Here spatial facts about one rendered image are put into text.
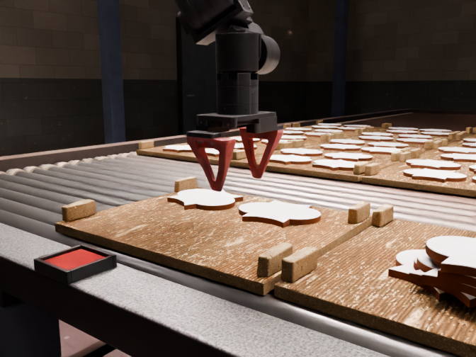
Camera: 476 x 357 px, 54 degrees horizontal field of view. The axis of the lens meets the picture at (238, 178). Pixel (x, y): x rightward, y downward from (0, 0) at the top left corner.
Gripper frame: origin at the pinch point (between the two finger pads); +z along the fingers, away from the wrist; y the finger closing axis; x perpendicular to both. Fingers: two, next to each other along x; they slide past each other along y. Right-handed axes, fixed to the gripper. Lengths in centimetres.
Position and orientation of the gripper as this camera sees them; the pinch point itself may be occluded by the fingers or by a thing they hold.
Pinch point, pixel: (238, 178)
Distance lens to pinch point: 65.6
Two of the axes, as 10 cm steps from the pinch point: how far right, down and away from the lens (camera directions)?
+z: 0.1, 9.8, 2.2
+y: -5.9, 1.8, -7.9
